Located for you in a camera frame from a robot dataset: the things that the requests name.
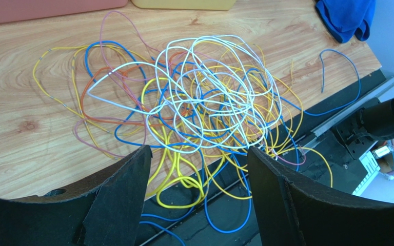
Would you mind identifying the red plastic bin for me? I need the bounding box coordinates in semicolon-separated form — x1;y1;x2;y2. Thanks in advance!
0;0;128;24

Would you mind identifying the blue cable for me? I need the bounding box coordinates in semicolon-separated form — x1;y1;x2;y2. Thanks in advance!
84;40;362;246

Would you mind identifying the blue cloth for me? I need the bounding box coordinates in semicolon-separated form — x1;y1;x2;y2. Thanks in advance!
315;0;376;44

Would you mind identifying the orange cable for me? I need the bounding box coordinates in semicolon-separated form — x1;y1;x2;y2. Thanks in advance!
80;51;198;128

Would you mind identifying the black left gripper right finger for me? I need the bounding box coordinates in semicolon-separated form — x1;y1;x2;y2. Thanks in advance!
247;147;394;245

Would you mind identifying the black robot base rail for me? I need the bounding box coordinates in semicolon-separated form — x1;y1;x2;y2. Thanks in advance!
135;70;394;245

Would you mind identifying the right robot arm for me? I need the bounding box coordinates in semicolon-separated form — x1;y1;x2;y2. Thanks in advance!
331;98;394;159

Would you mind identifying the yellow cable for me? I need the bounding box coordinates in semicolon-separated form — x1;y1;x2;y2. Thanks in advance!
32;39;333;210

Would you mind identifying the yellow plastic bin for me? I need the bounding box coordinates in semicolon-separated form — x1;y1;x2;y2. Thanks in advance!
132;0;237;11

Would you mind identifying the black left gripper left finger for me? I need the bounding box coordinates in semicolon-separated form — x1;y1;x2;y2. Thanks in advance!
0;145;152;245

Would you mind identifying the white cable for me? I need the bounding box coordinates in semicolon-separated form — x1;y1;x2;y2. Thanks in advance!
87;34;283;153

